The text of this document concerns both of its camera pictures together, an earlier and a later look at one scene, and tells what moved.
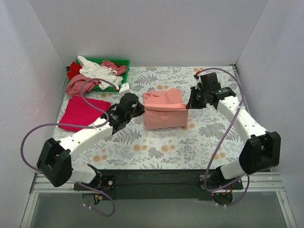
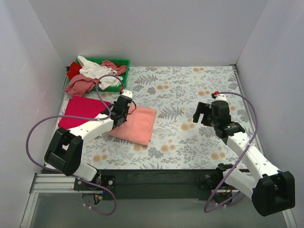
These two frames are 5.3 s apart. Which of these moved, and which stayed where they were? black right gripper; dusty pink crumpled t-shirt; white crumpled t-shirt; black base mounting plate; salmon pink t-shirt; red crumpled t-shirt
Moved: salmon pink t-shirt; black right gripper
Stayed: dusty pink crumpled t-shirt; white crumpled t-shirt; red crumpled t-shirt; black base mounting plate
